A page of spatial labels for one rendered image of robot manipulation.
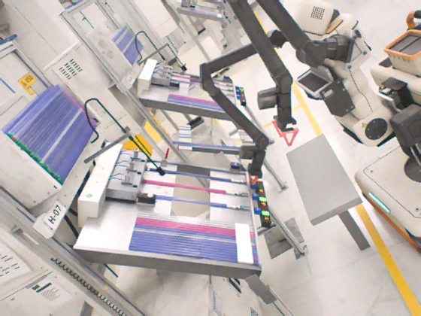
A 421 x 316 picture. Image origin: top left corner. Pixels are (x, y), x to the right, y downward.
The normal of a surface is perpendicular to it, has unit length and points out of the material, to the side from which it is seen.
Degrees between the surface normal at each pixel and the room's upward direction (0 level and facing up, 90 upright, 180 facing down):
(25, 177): 90
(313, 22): 90
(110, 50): 90
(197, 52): 90
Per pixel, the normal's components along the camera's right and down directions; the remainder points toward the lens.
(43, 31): 0.01, 0.51
